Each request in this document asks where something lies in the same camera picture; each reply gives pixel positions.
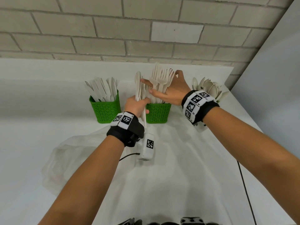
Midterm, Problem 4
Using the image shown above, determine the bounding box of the black left camera cable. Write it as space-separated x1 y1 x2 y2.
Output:
119 152 140 161

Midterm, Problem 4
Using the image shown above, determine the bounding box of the handful of white plastic cutlery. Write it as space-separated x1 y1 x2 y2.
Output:
135 71 148 128

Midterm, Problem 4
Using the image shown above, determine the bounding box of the black right camera cable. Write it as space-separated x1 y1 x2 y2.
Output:
237 161 257 225

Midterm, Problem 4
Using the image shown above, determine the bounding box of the person's black clothing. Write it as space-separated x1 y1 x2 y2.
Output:
117 217 221 225

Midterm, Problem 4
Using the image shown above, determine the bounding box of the bunch of white plastic spoons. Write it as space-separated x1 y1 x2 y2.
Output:
192 77 230 102

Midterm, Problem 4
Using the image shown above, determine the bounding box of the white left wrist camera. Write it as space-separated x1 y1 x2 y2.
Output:
138 132 155 161

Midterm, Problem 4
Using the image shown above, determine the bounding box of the person's left hand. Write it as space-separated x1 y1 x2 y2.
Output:
123 95 152 118

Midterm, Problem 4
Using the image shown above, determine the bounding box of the person's right hand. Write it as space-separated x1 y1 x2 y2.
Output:
140 69 192 106

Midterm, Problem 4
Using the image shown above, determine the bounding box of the bunch of white plastic knives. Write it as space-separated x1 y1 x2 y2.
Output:
85 77 119 102

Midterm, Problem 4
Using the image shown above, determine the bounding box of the clear plastic bag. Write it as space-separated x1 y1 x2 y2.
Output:
42 125 146 197

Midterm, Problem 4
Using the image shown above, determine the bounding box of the person's right forearm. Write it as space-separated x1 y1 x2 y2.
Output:
202 106 300 225

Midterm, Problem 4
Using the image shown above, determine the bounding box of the person's left forearm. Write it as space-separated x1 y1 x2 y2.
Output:
38 136 125 225

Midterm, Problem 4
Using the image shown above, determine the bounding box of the black wrist band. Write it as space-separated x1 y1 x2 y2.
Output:
182 90 220 126
107 112 145 148

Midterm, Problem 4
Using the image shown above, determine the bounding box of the handful of white plastic forks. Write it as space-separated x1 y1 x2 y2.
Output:
150 62 176 94

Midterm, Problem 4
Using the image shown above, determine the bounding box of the black right wrist band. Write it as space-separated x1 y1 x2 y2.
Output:
182 90 220 126

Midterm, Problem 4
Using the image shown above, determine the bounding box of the black left wrist band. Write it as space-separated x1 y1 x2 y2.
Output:
107 112 145 148

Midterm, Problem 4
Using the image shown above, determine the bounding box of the black camera cable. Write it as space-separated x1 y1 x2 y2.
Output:
237 161 257 225
119 152 140 161

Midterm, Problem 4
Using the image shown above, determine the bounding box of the black harness buckle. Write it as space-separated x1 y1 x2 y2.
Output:
117 217 135 225
180 217 206 225

